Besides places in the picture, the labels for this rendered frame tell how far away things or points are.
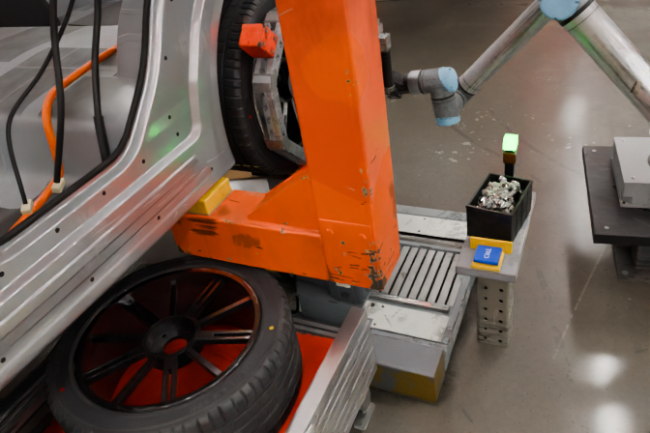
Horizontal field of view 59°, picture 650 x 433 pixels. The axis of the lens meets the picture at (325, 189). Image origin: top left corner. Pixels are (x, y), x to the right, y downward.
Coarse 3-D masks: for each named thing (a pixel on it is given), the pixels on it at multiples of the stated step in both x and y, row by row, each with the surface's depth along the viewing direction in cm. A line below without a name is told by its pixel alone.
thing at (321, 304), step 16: (304, 288) 202; (320, 288) 200; (336, 288) 189; (352, 288) 186; (368, 288) 187; (304, 304) 201; (320, 304) 198; (336, 304) 194; (352, 304) 191; (320, 320) 202; (336, 320) 199
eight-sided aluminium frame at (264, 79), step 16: (272, 16) 175; (256, 64) 173; (272, 64) 171; (256, 80) 172; (272, 80) 171; (256, 96) 175; (272, 96) 173; (272, 112) 176; (272, 128) 183; (272, 144) 183; (288, 144) 185; (304, 160) 196
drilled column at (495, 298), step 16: (480, 288) 186; (496, 288) 183; (512, 288) 189; (480, 304) 190; (496, 304) 187; (512, 304) 194; (480, 320) 194; (496, 320) 191; (512, 320) 200; (480, 336) 198; (496, 336) 195
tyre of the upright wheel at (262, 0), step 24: (240, 0) 177; (264, 0) 178; (240, 24) 172; (240, 48) 171; (240, 72) 171; (240, 96) 173; (240, 120) 175; (240, 144) 182; (264, 144) 188; (240, 168) 199; (264, 168) 192; (288, 168) 204
